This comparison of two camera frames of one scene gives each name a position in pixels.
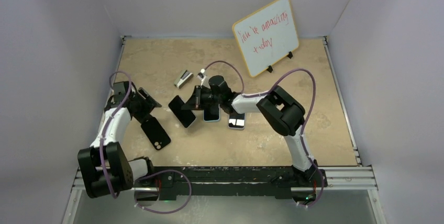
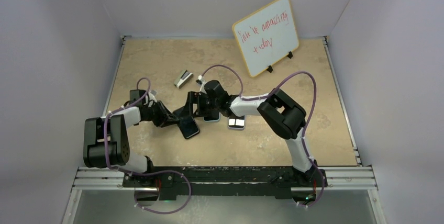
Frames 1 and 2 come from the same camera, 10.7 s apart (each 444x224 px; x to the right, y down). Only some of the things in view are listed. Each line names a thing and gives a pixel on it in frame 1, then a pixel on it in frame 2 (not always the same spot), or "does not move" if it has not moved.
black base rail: (208, 183) does not move
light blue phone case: (211, 115) does not move
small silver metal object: (183, 79) does not move
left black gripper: (148, 105) → (166, 118)
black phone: (236, 121) does not move
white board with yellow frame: (267, 35) does not move
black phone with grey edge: (186, 116) → (188, 126)
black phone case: (155, 133) → (188, 126)
